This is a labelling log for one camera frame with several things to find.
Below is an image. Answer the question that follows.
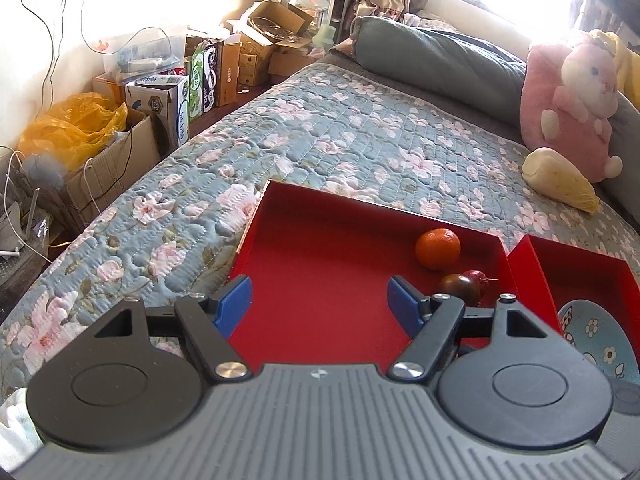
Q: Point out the dark brown tomato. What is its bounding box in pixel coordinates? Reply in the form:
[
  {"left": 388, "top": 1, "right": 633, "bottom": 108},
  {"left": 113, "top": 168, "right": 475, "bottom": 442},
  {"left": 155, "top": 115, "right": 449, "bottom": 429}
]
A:
[{"left": 436, "top": 274, "right": 483, "bottom": 307}]

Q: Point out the orange mandarin in left tray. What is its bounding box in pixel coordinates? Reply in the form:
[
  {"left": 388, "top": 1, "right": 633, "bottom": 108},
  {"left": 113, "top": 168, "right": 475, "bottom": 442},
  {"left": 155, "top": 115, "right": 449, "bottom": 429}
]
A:
[{"left": 414, "top": 229, "right": 461, "bottom": 271}]

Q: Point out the small red apple fruit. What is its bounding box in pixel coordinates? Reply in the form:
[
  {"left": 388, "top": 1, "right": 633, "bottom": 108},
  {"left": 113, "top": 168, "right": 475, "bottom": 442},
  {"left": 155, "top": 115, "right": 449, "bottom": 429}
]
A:
[{"left": 462, "top": 270, "right": 497, "bottom": 295}]

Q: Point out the red box left tray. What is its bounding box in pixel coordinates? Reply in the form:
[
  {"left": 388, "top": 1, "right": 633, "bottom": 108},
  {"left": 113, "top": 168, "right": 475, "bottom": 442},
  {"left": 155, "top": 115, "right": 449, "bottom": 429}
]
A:
[{"left": 226, "top": 179, "right": 519, "bottom": 376}]

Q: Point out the red box tray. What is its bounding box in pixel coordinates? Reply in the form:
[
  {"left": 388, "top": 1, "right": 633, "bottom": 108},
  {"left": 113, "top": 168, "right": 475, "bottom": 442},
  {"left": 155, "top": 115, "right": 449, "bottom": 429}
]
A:
[
  {"left": 226, "top": 179, "right": 519, "bottom": 376},
  {"left": 508, "top": 235, "right": 639, "bottom": 351}
]

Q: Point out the floral quilted bed cover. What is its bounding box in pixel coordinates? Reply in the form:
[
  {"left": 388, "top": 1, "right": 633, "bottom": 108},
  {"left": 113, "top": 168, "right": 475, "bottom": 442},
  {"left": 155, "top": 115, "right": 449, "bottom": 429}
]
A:
[{"left": 1, "top": 63, "right": 639, "bottom": 396}]

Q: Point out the red box right tray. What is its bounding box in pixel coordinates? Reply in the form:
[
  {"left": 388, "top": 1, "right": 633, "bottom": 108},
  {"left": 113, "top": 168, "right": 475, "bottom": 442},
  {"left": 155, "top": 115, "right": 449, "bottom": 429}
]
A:
[{"left": 508, "top": 235, "right": 639, "bottom": 351}]

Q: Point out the large brown cardboard box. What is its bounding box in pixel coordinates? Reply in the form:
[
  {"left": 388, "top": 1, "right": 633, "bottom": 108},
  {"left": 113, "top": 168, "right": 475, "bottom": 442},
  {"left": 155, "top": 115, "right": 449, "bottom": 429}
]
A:
[{"left": 61, "top": 110, "right": 168, "bottom": 230}]

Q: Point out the blue cartoon plate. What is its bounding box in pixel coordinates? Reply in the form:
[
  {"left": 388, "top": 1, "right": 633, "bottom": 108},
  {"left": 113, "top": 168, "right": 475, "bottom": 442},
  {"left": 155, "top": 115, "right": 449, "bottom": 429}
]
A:
[{"left": 558, "top": 299, "right": 639, "bottom": 384}]

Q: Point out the plush napa cabbage toy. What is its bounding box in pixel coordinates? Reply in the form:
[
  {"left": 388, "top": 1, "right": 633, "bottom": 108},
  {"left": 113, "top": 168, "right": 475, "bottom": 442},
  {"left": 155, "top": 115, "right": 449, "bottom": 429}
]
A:
[{"left": 521, "top": 148, "right": 600, "bottom": 214}]

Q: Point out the blue white printed carton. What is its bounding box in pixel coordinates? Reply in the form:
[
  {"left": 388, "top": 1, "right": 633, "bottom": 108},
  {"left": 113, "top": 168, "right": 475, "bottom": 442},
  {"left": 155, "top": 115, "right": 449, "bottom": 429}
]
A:
[{"left": 125, "top": 75, "right": 189, "bottom": 151}]

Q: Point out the grey-blue rolled duvet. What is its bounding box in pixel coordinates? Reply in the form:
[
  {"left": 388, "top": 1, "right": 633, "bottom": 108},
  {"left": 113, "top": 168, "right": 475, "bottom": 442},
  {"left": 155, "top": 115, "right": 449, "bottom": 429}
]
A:
[{"left": 350, "top": 18, "right": 639, "bottom": 216}]

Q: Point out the yellow plastic bag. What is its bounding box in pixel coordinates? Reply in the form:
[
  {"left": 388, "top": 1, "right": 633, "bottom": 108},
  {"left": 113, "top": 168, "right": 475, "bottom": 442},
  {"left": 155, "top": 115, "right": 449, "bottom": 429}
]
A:
[{"left": 17, "top": 92, "right": 128, "bottom": 171}]

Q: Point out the green white carton box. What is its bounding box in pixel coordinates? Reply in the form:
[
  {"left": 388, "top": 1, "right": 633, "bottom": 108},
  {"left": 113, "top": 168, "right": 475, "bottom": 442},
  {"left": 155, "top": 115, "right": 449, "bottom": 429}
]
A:
[{"left": 189, "top": 39, "right": 222, "bottom": 120}]

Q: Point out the pink plush rabbit toy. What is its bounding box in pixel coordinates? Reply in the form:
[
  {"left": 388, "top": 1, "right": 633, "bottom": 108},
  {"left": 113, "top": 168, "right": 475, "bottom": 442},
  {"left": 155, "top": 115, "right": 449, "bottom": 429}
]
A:
[{"left": 520, "top": 35, "right": 623, "bottom": 183}]

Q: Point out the open cardboard box with pan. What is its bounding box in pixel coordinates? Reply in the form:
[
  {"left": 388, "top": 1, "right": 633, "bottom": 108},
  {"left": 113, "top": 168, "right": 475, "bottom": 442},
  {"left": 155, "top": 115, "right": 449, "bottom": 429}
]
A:
[{"left": 228, "top": 0, "right": 314, "bottom": 58}]

